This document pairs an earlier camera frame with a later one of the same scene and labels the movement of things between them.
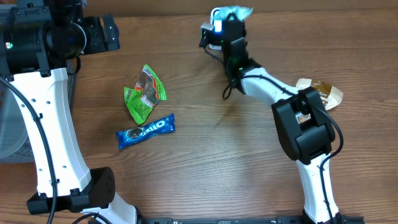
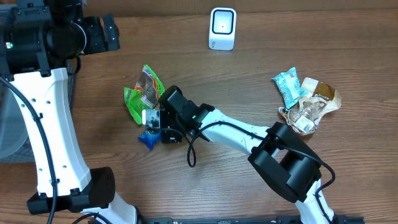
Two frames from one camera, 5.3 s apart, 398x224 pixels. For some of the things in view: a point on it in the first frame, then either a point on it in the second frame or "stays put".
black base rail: (239, 219) stays put
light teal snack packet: (241, 12) → (288, 85)
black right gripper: (233, 17) → (171, 132)
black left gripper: (99, 43) stays put
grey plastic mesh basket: (15, 140) stays put
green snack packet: (148, 91) stays put
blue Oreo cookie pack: (165, 125) → (149, 139)
